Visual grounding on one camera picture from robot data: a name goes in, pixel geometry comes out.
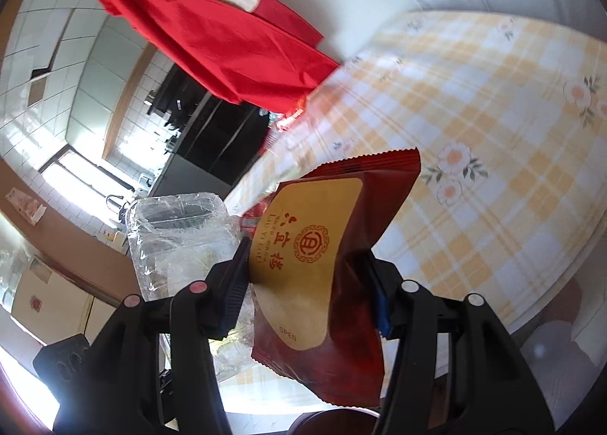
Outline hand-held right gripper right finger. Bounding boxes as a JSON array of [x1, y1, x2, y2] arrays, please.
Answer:
[[363, 250, 555, 435]]

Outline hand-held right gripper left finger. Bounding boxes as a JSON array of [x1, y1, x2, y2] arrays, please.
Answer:
[[52, 240, 252, 435]]

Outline red and tan snack packet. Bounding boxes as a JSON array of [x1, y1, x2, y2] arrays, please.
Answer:
[[241, 148, 422, 407]]

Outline pink waste bin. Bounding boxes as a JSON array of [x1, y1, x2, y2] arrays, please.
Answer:
[[288, 409, 381, 435]]

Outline cream refrigerator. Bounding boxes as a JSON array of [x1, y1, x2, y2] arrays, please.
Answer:
[[9, 269, 119, 345]]

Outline clear plastic container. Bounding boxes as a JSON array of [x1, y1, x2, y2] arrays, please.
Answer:
[[124, 193, 257, 381]]

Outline grey lower kitchen cabinets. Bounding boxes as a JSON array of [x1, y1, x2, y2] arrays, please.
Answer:
[[147, 154, 234, 202]]

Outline grey kitchen cabinets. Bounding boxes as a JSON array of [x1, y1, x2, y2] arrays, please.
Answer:
[[147, 154, 234, 202], [61, 13, 157, 153]]

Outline black built-in oven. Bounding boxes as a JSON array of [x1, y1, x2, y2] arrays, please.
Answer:
[[178, 96, 280, 180]]

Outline kitchen window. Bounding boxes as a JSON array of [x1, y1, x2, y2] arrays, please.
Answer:
[[40, 145, 138, 196]]

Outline black range hood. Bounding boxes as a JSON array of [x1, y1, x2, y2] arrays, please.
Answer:
[[146, 66, 212, 128]]

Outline yellow checked floral tablecloth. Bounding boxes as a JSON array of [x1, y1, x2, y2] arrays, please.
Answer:
[[215, 10, 607, 386]]

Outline grey upper kitchen cabinets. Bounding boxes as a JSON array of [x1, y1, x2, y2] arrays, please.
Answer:
[[61, 13, 157, 153]]

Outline red hanging garment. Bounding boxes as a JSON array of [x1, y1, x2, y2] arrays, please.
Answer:
[[84, 0, 341, 115]]

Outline paper bag on door frame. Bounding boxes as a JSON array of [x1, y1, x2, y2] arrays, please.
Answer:
[[6, 188, 47, 226]]

